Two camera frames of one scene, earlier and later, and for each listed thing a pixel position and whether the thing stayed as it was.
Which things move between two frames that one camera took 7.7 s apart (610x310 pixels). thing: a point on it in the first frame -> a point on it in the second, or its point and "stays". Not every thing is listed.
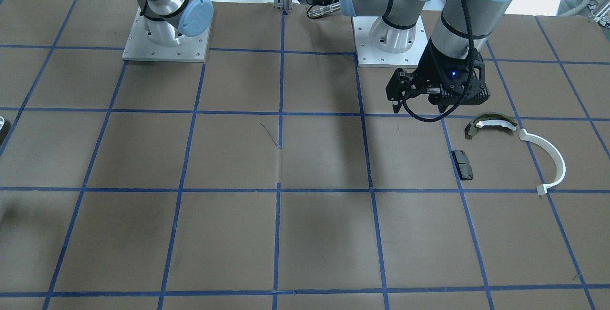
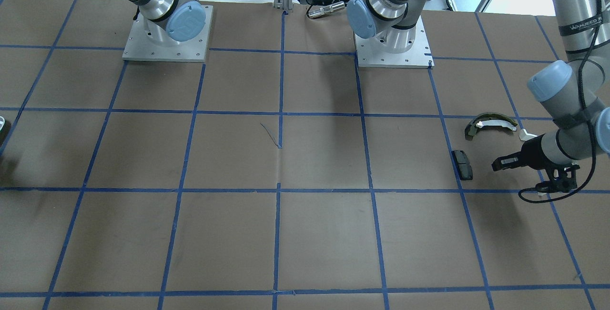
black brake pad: [462, 165] stays
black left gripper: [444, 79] -> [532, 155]
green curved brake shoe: [490, 119] stays
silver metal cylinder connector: [317, 10] stays
